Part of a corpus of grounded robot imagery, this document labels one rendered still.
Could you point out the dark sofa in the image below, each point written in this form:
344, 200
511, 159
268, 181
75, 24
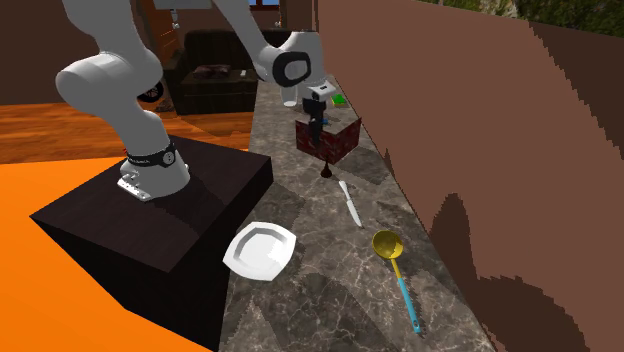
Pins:
214, 73

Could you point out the white knife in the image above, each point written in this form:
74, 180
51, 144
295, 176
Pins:
351, 202

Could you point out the white translucent cup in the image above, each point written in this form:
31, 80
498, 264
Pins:
289, 97

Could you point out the white square plate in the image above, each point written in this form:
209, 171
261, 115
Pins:
261, 250

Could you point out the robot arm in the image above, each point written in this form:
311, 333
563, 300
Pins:
112, 83

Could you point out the green flat object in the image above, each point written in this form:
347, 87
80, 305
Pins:
339, 100

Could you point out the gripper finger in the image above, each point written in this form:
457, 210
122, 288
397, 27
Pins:
316, 133

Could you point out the red patterned box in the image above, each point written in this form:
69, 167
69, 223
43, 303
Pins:
336, 139

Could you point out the small dark teardrop object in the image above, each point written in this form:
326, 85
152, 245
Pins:
325, 170

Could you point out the dark robot stand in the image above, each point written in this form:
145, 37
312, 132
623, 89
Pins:
161, 229

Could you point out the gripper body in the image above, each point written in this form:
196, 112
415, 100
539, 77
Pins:
313, 108

